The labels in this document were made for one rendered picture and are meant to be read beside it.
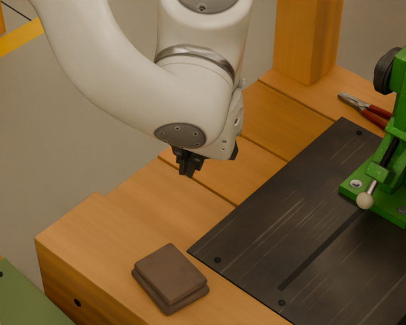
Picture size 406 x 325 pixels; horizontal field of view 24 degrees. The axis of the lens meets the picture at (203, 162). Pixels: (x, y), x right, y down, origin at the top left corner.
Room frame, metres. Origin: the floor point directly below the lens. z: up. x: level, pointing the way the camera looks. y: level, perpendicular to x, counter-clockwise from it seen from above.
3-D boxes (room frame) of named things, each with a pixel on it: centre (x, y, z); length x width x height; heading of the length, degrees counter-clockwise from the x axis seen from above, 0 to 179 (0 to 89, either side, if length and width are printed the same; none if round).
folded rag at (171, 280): (0.88, 0.05, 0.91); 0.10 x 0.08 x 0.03; 36
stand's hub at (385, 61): (1.12, -0.28, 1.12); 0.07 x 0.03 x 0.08; 139
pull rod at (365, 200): (1.02, -0.26, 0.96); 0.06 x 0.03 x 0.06; 139
